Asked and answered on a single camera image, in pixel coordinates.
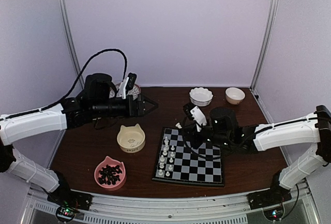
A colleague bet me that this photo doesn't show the pink cat-ear bowl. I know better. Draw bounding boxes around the pink cat-ear bowl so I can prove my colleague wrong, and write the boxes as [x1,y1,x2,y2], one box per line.
[94,156,127,191]

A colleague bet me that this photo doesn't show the white scalloped dish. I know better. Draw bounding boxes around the white scalloped dish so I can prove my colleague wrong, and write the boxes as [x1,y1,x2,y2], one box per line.
[189,87,214,107]

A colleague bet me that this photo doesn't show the cream cat-ear bowl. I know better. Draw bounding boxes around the cream cat-ear bowl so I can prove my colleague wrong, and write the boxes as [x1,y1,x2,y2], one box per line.
[117,124,145,154]

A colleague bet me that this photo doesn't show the aluminium front rail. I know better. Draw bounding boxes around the aluminium front rail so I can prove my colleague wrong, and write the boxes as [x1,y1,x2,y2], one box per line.
[18,181,322,223]

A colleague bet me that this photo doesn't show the left aluminium frame post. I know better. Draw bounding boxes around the left aluminium frame post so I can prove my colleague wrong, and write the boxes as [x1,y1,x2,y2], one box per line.
[58,0,81,76]

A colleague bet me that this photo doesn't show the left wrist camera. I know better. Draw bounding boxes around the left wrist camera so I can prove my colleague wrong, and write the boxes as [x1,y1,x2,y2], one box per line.
[116,72,137,99]

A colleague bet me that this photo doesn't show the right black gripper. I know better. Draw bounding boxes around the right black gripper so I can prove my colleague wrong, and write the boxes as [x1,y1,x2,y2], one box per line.
[178,122,232,150]

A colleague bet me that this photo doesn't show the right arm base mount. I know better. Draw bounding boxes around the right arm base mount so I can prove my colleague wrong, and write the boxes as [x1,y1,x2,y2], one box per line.
[247,189,292,210]

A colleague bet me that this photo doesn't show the black white chessboard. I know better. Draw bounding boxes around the black white chessboard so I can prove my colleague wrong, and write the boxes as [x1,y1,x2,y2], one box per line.
[152,127,225,187]

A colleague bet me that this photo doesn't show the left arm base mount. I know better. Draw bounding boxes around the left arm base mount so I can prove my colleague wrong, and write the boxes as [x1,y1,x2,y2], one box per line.
[47,191,93,211]

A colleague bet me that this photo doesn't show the pile of black chess pieces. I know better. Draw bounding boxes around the pile of black chess pieces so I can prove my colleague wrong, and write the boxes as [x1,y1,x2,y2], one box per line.
[98,165,123,185]

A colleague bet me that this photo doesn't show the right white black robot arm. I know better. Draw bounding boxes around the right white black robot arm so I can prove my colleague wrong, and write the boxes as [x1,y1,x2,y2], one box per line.
[182,103,330,204]

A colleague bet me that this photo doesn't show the white chess bishop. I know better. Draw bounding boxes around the white chess bishop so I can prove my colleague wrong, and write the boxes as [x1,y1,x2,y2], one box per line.
[164,137,170,145]

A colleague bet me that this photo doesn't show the right aluminium frame post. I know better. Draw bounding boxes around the right aluminium frame post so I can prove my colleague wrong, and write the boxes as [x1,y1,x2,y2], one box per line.
[250,0,279,92]

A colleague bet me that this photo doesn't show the aluminium frame post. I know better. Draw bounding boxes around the aluminium frame post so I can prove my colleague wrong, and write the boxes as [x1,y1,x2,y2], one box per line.
[250,0,279,92]
[58,0,81,76]

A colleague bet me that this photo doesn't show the small cream bowl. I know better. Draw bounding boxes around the small cream bowl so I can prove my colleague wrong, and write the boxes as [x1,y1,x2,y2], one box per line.
[225,87,246,105]

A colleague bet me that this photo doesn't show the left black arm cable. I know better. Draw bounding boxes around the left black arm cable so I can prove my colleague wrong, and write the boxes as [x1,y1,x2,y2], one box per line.
[38,49,129,112]

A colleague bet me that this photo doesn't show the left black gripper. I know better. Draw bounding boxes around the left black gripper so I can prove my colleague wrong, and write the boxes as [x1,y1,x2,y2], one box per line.
[92,94,159,119]

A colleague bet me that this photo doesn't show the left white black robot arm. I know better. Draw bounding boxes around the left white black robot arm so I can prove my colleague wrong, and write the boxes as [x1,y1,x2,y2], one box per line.
[1,73,158,205]

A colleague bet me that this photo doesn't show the patterned ceramic plate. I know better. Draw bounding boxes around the patterned ceramic plate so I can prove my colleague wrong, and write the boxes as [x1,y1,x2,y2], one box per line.
[109,84,141,100]

